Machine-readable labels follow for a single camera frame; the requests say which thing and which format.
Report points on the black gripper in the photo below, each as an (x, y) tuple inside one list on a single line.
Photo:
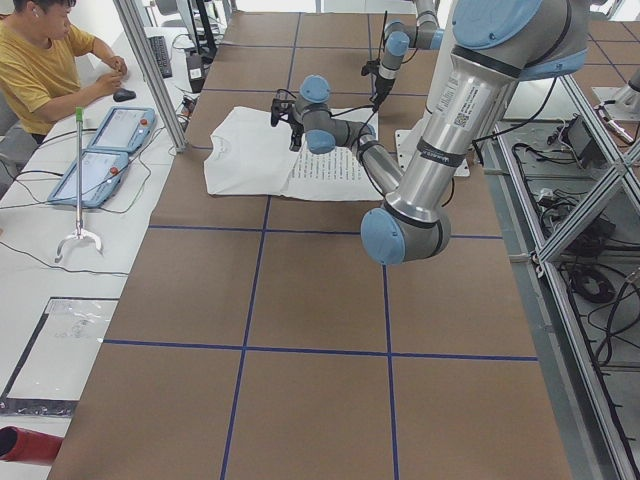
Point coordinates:
[(381, 83), (294, 131)]

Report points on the white long-sleeve printed shirt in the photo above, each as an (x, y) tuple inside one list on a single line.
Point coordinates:
[(252, 158)]

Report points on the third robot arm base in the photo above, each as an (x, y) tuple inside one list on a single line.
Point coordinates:
[(619, 103)]

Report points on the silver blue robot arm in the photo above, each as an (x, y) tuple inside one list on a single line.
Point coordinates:
[(496, 43), (397, 39)]

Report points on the black keyboard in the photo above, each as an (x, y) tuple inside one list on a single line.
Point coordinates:
[(161, 55)]

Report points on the blue teach pendant far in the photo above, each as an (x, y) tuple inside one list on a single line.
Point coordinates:
[(124, 129)]

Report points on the blue teach pendant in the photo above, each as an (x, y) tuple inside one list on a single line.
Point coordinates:
[(101, 173), (124, 129)]

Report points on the black computer mouse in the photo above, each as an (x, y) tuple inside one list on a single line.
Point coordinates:
[(122, 95)]

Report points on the blue teach pendant near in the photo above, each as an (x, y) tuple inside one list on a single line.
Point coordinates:
[(101, 173)]

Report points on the person in yellow shirt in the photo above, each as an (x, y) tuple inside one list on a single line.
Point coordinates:
[(39, 77)]

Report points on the clear plastic bag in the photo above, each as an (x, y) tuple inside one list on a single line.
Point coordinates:
[(51, 373)]

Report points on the red cylinder object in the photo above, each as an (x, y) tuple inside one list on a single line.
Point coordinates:
[(28, 446)]

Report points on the aluminium frame structure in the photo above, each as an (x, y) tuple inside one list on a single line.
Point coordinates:
[(563, 158)]

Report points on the aluminium frame post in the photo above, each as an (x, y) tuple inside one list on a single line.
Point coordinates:
[(135, 32)]

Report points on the green-handled reacher grabber tool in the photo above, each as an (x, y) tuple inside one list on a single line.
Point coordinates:
[(80, 233)]

